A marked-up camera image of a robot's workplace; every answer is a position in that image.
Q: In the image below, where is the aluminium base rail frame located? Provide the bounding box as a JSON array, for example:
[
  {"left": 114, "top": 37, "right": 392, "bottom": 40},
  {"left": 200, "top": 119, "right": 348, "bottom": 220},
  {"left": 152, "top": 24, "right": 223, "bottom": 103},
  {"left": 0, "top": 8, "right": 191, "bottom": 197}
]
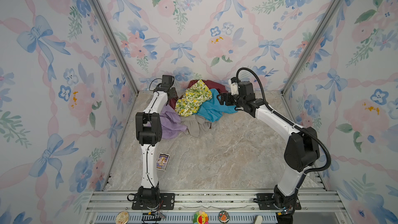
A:
[{"left": 81, "top": 181, "right": 353, "bottom": 224}]

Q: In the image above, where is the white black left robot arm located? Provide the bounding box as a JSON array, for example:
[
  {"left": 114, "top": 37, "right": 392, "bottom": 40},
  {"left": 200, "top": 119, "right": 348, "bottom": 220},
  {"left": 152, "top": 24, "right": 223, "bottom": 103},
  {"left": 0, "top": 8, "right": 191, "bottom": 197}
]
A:
[{"left": 135, "top": 75, "right": 175, "bottom": 189}]

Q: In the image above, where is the black corrugated cable hose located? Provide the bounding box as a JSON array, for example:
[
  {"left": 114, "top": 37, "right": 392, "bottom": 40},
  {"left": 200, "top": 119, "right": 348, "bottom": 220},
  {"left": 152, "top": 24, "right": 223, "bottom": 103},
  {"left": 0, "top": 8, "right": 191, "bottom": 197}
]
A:
[{"left": 235, "top": 67, "right": 332, "bottom": 190}]

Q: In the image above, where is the aluminium corner frame post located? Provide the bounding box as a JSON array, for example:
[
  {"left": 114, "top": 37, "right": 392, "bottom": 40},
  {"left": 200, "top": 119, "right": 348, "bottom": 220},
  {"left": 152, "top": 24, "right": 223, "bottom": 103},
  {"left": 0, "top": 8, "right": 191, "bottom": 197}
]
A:
[
  {"left": 88, "top": 0, "right": 139, "bottom": 96},
  {"left": 281, "top": 0, "right": 343, "bottom": 96}
]

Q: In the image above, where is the illustrated playing card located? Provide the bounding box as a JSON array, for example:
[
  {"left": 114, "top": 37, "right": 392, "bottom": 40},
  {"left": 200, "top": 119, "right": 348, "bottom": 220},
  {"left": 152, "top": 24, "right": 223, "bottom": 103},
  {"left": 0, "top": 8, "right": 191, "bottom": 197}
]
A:
[{"left": 156, "top": 153, "right": 170, "bottom": 171}]

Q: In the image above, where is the maroon cloth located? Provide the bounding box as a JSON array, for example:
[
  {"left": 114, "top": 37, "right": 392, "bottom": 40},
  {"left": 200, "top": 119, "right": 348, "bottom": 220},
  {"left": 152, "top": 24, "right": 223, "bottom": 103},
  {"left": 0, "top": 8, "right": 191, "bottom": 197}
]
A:
[{"left": 168, "top": 80, "right": 228, "bottom": 109}]

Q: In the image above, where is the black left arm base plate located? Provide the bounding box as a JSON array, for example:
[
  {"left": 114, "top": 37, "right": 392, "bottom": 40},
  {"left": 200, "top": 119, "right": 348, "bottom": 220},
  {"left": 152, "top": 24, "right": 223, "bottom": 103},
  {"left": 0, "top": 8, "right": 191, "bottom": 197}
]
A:
[{"left": 127, "top": 193, "right": 176, "bottom": 211}]

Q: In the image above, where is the colourful round toy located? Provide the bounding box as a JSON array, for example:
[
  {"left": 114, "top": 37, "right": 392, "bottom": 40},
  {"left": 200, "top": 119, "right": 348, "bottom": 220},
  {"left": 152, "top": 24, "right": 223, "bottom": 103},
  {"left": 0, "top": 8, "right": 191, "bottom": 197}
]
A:
[{"left": 192, "top": 211, "right": 209, "bottom": 224}]

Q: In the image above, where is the small white object front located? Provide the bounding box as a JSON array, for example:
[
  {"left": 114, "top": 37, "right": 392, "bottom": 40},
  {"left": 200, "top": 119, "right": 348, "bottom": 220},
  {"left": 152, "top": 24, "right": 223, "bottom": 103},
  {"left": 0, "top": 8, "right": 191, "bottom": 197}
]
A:
[{"left": 254, "top": 215, "right": 263, "bottom": 224}]

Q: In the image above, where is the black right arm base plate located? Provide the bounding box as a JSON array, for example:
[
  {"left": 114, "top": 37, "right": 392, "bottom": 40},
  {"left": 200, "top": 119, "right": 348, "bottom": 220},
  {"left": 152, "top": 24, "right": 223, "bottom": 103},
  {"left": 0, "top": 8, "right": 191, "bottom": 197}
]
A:
[{"left": 253, "top": 192, "right": 302, "bottom": 211}]

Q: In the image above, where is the yellow lemon print cloth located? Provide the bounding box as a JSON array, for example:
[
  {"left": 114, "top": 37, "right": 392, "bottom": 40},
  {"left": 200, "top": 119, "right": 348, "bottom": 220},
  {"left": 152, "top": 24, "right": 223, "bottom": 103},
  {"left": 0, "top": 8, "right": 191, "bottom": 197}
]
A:
[{"left": 175, "top": 80, "right": 212, "bottom": 117}]

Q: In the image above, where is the teal cloth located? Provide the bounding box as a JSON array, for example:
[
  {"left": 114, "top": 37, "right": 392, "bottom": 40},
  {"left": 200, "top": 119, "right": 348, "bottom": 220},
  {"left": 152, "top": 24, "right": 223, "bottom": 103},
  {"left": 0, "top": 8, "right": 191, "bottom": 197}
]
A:
[{"left": 195, "top": 89, "right": 237, "bottom": 122}]

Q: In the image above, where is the aluminium corner frame post left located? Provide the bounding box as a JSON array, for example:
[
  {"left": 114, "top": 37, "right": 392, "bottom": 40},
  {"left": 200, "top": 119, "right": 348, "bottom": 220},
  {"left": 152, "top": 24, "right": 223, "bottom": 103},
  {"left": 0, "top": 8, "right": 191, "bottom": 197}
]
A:
[{"left": 88, "top": 0, "right": 139, "bottom": 96}]

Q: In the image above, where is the grey cloth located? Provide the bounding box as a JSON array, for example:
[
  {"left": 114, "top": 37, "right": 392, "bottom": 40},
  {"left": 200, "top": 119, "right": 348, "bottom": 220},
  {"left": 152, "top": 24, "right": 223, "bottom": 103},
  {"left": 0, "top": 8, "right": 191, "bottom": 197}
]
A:
[{"left": 180, "top": 115, "right": 212, "bottom": 138}]

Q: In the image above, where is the round red green badge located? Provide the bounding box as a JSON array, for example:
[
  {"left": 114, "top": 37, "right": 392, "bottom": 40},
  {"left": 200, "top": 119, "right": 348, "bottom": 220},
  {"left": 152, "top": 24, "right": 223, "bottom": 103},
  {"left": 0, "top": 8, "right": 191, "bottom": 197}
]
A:
[{"left": 218, "top": 210, "right": 230, "bottom": 224}]

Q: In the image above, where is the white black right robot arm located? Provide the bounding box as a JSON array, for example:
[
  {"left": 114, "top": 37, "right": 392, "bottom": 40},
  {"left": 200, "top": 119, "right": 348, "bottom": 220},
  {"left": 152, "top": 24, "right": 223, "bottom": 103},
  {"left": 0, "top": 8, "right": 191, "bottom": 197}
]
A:
[{"left": 217, "top": 80, "right": 320, "bottom": 212}]

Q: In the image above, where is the aluminium corner frame post right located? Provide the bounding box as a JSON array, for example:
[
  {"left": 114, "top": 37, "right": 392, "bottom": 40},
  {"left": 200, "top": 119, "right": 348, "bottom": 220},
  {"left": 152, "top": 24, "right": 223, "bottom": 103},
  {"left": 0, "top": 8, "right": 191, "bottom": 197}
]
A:
[{"left": 281, "top": 0, "right": 343, "bottom": 96}]

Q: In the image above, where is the round beige sticker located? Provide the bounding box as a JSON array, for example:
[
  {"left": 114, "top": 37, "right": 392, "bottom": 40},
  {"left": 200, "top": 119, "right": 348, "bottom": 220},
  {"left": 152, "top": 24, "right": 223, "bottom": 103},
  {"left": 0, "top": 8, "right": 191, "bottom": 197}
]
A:
[{"left": 115, "top": 211, "right": 130, "bottom": 224}]

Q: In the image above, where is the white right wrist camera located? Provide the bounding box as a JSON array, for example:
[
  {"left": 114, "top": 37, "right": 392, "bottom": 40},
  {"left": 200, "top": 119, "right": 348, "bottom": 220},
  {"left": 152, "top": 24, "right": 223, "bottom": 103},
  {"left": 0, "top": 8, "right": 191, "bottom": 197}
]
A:
[{"left": 229, "top": 77, "right": 239, "bottom": 95}]

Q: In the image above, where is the lilac purple cloth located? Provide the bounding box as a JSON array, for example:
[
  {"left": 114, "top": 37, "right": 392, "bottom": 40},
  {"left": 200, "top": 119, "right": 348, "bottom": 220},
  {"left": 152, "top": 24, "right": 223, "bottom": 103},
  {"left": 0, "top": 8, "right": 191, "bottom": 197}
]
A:
[{"left": 160, "top": 105, "right": 187, "bottom": 140}]

